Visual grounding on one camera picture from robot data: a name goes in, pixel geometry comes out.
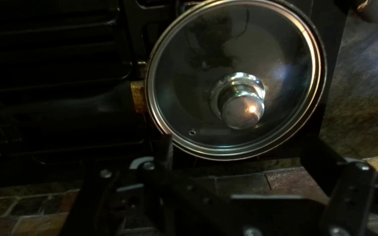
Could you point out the glass pot lid steel knob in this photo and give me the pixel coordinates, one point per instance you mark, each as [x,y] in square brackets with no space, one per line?
[237,79]

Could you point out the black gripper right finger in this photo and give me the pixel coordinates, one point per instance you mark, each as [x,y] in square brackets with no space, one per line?
[348,183]

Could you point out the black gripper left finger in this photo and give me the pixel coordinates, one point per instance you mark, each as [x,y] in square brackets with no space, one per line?
[179,206]

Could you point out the black gas stove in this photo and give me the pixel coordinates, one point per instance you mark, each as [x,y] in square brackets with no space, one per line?
[69,77]

